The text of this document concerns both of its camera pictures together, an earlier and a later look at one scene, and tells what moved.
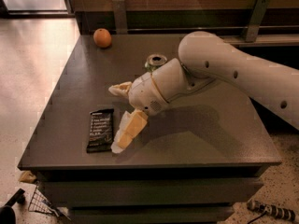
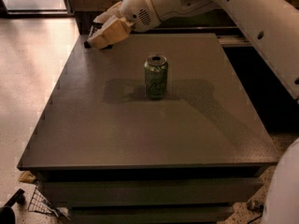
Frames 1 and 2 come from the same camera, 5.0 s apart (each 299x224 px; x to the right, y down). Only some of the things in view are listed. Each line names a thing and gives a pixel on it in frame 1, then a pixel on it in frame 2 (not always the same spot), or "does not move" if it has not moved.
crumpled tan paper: [27, 176] does not move
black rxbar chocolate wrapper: [101, 131] → [94, 27]
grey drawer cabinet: [203, 155] does not move
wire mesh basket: [40, 203] does not move
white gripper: [144, 91] → [136, 8]
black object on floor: [7, 211] does not move
